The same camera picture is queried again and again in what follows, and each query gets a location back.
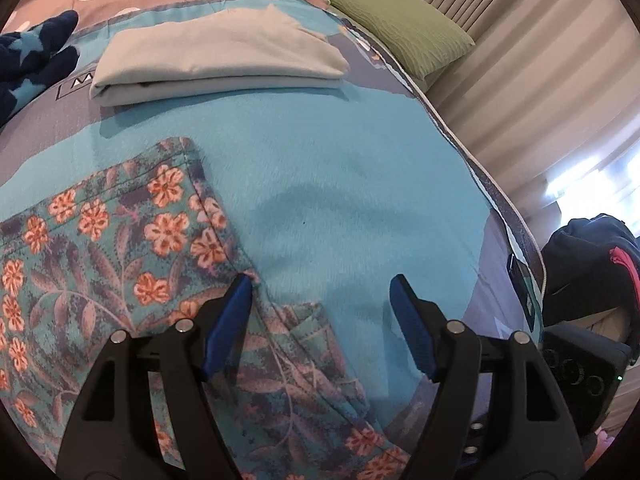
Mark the teal printed blanket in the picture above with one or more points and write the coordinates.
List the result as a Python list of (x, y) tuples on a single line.
[(350, 185)]

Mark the floral print garment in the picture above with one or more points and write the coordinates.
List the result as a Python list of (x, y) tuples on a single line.
[(100, 260)]

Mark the folded grey cloth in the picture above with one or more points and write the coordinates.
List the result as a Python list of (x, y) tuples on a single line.
[(215, 55)]

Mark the beige pleated curtain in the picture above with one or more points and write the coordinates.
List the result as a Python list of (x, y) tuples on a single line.
[(540, 85)]

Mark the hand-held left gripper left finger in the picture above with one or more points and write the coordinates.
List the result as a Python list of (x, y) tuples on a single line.
[(230, 322)]

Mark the black bag with pink trim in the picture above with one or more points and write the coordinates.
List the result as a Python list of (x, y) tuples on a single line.
[(585, 265)]

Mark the navy star print cloth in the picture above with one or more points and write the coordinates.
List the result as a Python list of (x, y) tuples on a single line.
[(30, 75)]

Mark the large green pillow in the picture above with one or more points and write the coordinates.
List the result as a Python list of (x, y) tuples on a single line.
[(400, 25)]

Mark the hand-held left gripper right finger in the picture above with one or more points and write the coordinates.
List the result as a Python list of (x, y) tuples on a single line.
[(412, 327)]

